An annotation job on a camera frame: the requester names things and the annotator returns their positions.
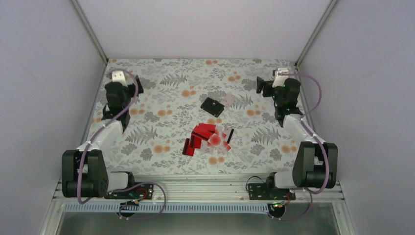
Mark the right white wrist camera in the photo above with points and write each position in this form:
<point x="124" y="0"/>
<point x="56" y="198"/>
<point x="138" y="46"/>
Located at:
<point x="280" y="75"/>

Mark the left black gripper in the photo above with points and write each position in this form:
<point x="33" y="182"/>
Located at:
<point x="133" y="89"/>

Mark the floral patterned table mat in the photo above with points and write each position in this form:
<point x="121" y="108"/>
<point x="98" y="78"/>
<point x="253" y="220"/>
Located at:
<point x="169" y="108"/>

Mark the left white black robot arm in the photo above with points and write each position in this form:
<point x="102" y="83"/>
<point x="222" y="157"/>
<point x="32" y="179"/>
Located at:
<point x="84" y="172"/>

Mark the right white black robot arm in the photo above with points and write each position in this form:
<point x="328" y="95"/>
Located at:
<point x="315" y="165"/>

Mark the white card black stripe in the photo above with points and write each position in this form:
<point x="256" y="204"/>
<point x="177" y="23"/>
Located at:
<point x="227" y="134"/>

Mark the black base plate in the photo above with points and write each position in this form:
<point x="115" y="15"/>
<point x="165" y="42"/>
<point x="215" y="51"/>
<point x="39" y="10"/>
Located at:
<point x="260" y="191"/>
<point x="139" y="193"/>

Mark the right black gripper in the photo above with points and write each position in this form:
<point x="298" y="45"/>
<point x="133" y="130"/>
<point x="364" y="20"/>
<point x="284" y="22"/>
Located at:
<point x="261" y="83"/>

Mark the white card red circles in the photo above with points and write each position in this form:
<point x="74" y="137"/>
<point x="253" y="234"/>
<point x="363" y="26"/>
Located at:
<point x="216" y="143"/>

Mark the white floral card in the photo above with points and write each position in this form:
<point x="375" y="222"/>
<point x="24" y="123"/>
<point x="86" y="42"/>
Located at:
<point x="228" y="100"/>

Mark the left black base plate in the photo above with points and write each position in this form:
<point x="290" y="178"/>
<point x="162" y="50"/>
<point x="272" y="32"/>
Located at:
<point x="139" y="193"/>

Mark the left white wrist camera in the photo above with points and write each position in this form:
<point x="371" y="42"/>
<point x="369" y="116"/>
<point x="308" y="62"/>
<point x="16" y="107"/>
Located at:
<point x="119" y="77"/>

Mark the aluminium rail frame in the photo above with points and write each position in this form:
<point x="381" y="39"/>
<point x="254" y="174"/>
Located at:
<point x="201" y="205"/>

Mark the red card lower left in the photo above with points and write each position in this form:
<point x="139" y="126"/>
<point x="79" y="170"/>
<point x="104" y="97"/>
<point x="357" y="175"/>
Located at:
<point x="188" y="150"/>

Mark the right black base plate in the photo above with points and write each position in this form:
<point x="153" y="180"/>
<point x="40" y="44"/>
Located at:
<point x="260" y="191"/>

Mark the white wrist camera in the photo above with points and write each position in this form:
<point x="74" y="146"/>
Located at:
<point x="280" y="75"/>
<point x="119" y="77"/>

